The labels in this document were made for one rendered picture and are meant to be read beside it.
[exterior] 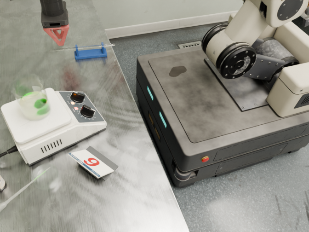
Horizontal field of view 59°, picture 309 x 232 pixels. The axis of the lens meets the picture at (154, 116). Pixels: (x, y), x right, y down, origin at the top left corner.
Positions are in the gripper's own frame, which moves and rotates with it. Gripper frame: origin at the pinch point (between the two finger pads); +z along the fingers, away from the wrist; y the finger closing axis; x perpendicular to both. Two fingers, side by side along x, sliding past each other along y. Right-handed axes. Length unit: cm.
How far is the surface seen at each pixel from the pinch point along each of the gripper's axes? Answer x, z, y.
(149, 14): 58, 66, -121
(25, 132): -7.1, -2.4, 35.3
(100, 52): 11.1, 5.4, 0.8
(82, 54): 5.5, 5.4, 0.9
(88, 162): 4.5, 3.5, 41.2
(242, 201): 73, 81, 32
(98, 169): 6.4, 3.7, 43.1
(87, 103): 5.7, 2.7, 24.4
